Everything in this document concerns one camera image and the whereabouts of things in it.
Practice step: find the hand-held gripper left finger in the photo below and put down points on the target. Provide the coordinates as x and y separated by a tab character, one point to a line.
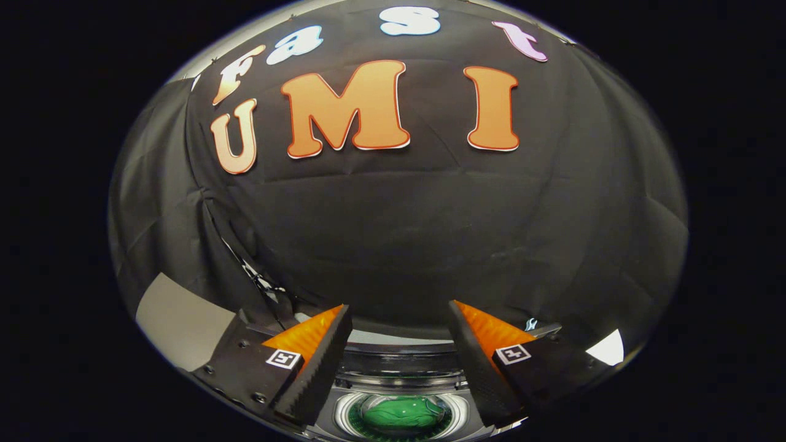
322	365

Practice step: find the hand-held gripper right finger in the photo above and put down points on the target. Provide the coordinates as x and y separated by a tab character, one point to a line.
476	365

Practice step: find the grey washing machine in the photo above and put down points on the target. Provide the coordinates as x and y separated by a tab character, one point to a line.
344	410

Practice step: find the dark washing machine lid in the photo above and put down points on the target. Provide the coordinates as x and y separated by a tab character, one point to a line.
399	362

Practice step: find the green polo shirt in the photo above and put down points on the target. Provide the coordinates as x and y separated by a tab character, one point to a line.
402	412

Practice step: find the light blue clip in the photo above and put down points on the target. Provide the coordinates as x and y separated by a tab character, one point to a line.
531	323

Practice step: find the black backdrop cloth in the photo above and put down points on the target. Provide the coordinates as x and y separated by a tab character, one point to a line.
430	245

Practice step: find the white board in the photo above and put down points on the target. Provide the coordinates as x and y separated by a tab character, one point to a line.
608	350

